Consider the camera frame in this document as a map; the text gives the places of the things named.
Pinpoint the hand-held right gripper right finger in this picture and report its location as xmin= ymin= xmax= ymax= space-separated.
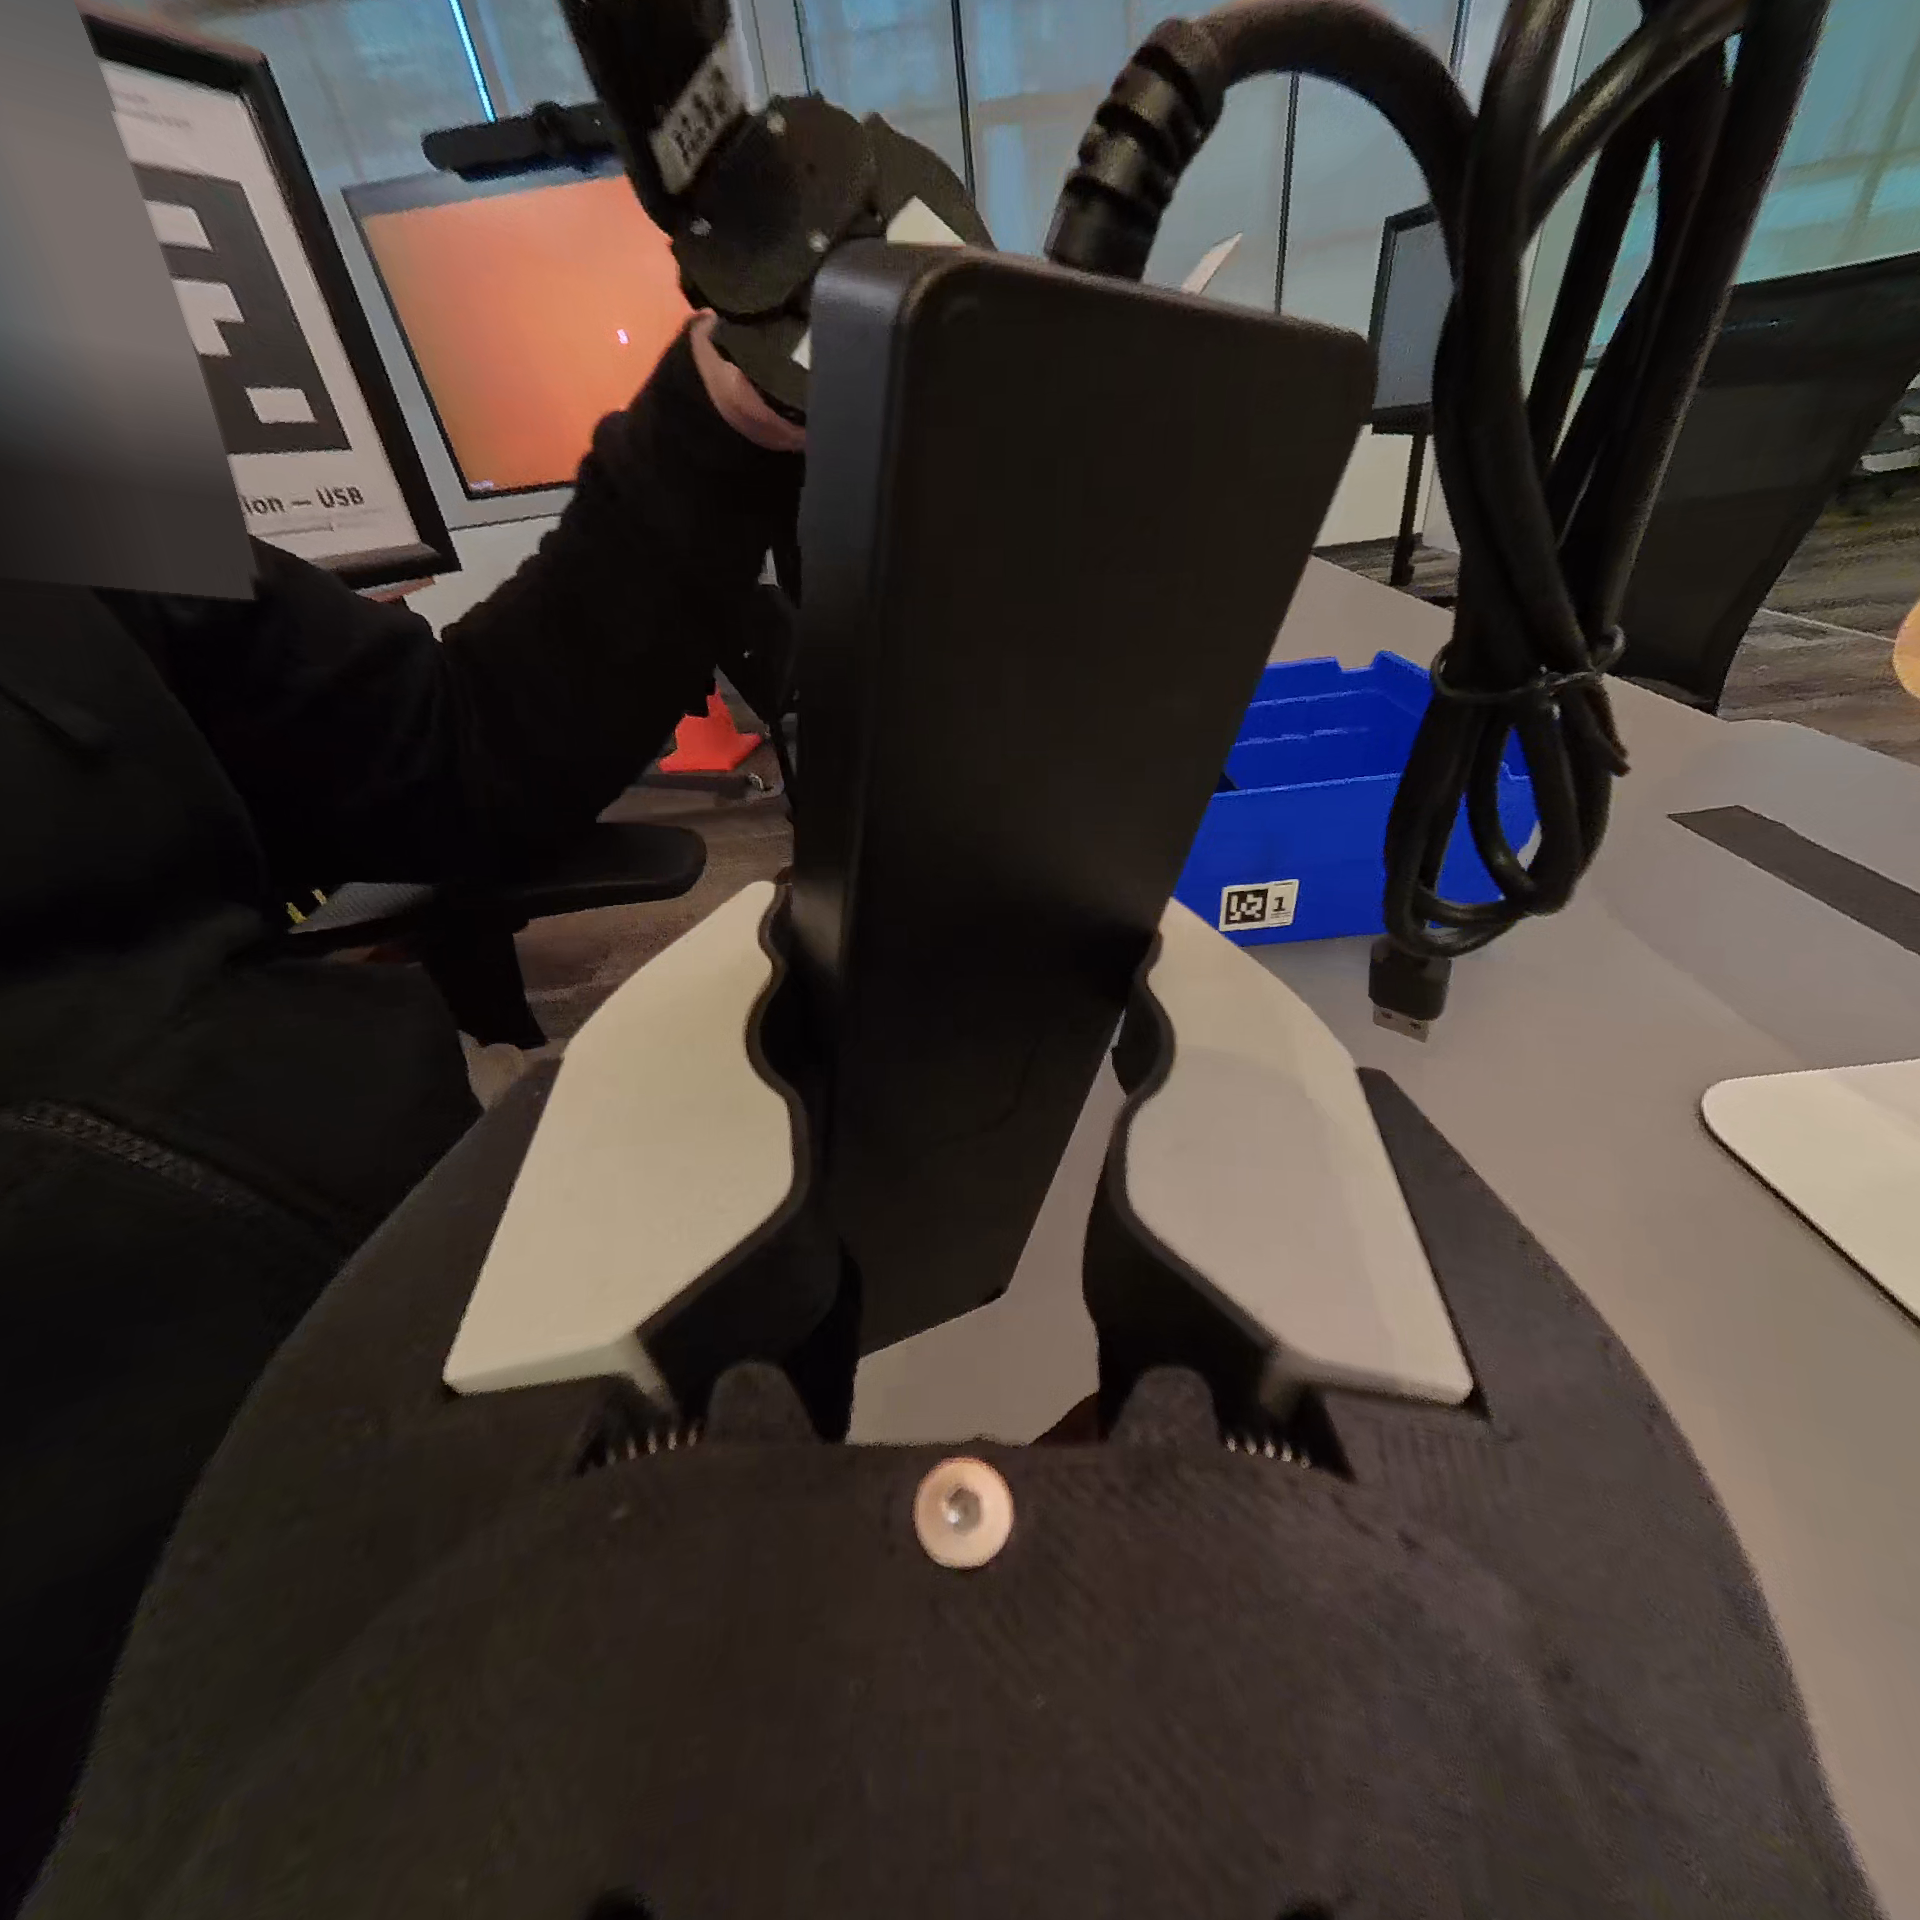
xmin=1085 ymin=901 xmax=1476 ymax=1422

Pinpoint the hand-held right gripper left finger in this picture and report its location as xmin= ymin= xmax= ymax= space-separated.
xmin=441 ymin=885 xmax=817 ymax=1430

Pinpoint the black usb cable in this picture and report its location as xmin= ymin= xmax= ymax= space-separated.
xmin=1044 ymin=0 xmax=1834 ymax=1048

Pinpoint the black usb hub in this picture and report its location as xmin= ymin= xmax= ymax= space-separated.
xmin=790 ymin=243 xmax=1379 ymax=1354

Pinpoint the person's left forearm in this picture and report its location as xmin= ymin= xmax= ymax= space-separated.
xmin=434 ymin=320 xmax=817 ymax=901

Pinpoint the person's left hand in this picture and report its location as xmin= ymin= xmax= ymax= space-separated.
xmin=690 ymin=320 xmax=815 ymax=449

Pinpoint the dark computer monitor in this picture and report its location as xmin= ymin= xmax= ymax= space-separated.
xmin=1367 ymin=199 xmax=1466 ymax=592

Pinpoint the black webcam bar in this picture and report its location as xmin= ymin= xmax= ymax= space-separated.
xmin=421 ymin=103 xmax=621 ymax=181

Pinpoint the orange screen computer monitor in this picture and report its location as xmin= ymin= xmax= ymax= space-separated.
xmin=343 ymin=155 xmax=714 ymax=510

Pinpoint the black chair armrest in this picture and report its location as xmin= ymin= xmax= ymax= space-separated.
xmin=286 ymin=824 xmax=714 ymax=1051

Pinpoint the blue plastic bin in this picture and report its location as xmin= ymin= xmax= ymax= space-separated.
xmin=1176 ymin=647 xmax=1549 ymax=955

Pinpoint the orange cone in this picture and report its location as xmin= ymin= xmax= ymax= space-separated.
xmin=657 ymin=692 xmax=773 ymax=789

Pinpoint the black framed tag sign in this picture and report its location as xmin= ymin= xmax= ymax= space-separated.
xmin=79 ymin=5 xmax=463 ymax=592

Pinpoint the black twist tie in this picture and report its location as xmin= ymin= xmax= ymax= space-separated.
xmin=1429 ymin=627 xmax=1637 ymax=713

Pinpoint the white flat pad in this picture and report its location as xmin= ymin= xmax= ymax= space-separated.
xmin=1700 ymin=1056 xmax=1920 ymax=1322

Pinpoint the black mesh office chair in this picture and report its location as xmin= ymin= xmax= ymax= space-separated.
xmin=1620 ymin=274 xmax=1920 ymax=713

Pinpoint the black tape strip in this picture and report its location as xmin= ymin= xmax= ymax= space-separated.
xmin=1669 ymin=802 xmax=1920 ymax=957

